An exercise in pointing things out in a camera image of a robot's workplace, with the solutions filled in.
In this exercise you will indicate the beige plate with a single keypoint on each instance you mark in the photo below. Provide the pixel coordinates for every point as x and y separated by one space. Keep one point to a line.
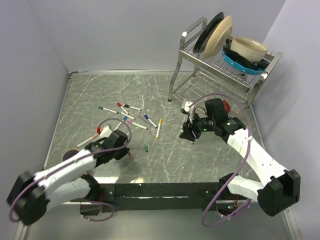
218 37

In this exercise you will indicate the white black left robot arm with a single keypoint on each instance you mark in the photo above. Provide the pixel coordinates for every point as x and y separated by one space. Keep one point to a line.
33 194

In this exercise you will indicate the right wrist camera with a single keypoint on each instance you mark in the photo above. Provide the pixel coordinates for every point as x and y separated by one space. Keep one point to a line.
186 107

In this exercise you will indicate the black cap marker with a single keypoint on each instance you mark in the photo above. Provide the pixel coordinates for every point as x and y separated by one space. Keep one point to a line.
132 107

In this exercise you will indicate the stainless steel dish rack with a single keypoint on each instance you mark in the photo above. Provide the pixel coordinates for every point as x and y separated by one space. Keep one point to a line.
216 71

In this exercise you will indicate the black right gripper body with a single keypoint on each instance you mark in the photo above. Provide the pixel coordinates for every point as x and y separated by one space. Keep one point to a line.
198 125

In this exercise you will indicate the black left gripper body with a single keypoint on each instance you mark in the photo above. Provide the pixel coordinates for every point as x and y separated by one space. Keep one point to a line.
118 153

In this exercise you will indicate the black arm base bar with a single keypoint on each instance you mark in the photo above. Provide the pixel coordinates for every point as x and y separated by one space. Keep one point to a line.
155 196

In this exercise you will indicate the blue polka dot bowl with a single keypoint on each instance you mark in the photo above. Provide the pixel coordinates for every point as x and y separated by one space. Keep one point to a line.
242 68

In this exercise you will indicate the yellow cap marker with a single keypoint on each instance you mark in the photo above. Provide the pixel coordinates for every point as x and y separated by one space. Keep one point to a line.
159 128

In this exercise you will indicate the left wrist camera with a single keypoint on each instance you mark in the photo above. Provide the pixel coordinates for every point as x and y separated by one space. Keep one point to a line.
106 132

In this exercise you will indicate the pink cap marker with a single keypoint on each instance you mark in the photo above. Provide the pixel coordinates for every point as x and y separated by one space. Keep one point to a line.
138 125

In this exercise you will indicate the black plate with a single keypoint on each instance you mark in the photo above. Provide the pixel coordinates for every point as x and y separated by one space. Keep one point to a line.
203 39

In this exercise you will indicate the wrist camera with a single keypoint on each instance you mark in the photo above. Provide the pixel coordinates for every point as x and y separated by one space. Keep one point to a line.
186 107
106 132

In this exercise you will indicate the cream ceramic bowl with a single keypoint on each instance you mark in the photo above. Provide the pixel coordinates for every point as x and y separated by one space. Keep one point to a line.
248 48

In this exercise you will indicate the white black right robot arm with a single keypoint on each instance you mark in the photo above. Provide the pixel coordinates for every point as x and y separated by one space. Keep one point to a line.
277 188

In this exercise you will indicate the red bowl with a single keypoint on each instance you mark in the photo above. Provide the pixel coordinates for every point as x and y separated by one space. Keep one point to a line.
227 107

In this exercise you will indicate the green cap marker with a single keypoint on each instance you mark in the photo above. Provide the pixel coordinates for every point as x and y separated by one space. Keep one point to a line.
108 110

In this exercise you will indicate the black dish under bowl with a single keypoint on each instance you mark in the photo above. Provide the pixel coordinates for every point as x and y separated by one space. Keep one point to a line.
239 59

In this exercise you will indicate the salmon cap marker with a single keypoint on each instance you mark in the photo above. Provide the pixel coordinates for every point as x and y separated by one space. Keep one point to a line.
87 140

